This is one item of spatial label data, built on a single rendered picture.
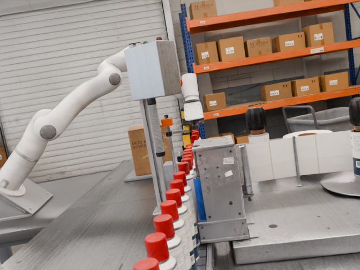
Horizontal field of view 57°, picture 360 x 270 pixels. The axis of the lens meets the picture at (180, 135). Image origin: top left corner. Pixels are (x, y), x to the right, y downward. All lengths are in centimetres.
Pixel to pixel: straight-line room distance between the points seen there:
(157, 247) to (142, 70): 80
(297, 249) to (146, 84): 72
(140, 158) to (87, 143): 396
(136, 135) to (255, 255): 118
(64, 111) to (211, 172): 96
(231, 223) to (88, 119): 503
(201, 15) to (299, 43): 155
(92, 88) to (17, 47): 456
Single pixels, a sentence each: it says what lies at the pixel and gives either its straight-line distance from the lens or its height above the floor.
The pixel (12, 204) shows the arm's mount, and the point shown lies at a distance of 178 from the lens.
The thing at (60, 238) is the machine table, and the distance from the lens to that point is 137.
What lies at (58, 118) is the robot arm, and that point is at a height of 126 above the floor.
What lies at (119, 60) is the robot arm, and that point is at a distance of 171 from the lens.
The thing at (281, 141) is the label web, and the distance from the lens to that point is 127.
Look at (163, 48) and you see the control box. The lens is 118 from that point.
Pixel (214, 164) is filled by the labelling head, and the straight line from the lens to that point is 87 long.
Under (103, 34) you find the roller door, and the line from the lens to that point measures 582.
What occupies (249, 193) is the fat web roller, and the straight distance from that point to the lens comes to 125.
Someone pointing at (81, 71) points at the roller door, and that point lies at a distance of 583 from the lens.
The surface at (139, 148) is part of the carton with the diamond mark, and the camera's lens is 193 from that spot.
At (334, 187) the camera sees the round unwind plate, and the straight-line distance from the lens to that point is 126.
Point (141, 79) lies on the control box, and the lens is 122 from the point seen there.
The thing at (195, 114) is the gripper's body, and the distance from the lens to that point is 180.
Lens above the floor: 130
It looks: 8 degrees down
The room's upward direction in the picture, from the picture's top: 9 degrees counter-clockwise
